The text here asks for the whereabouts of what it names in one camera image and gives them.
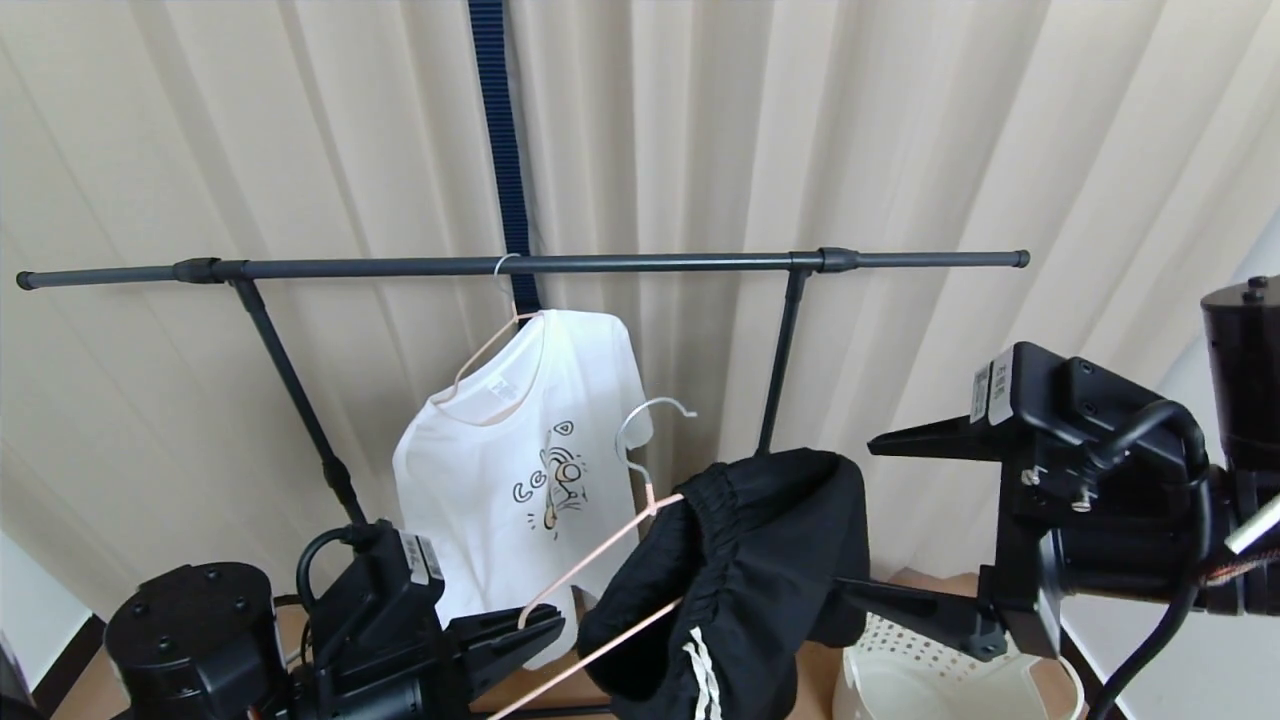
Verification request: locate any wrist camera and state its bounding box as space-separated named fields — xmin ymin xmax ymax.
xmin=968 ymin=341 xmax=1213 ymax=523
xmin=313 ymin=518 xmax=448 ymax=673

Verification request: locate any black garment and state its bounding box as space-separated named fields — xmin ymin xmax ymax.
xmin=576 ymin=447 xmax=872 ymax=720

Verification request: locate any black clothes rack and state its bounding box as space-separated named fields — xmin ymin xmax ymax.
xmin=15 ymin=247 xmax=1032 ymax=720

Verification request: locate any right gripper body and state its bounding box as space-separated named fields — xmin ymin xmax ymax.
xmin=978 ymin=470 xmax=1203 ymax=661

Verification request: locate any white printed shirt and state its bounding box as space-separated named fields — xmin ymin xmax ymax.
xmin=391 ymin=307 xmax=655 ymax=672

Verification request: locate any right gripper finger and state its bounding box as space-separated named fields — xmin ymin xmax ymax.
xmin=838 ymin=576 xmax=1008 ymax=663
xmin=867 ymin=413 xmax=1003 ymax=465

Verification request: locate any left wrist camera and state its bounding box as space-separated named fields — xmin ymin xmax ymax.
xmin=313 ymin=518 xmax=448 ymax=673

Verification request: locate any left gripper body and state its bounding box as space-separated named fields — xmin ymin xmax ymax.
xmin=288 ymin=622 xmax=483 ymax=720

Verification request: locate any pink clothes hanger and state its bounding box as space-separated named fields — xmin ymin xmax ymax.
xmin=484 ymin=396 xmax=700 ymax=720
xmin=453 ymin=252 xmax=547 ymax=409

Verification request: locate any white laundry basket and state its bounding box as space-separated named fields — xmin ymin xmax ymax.
xmin=832 ymin=610 xmax=1087 ymax=720

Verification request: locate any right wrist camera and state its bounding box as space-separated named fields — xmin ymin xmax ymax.
xmin=968 ymin=341 xmax=1213 ymax=523

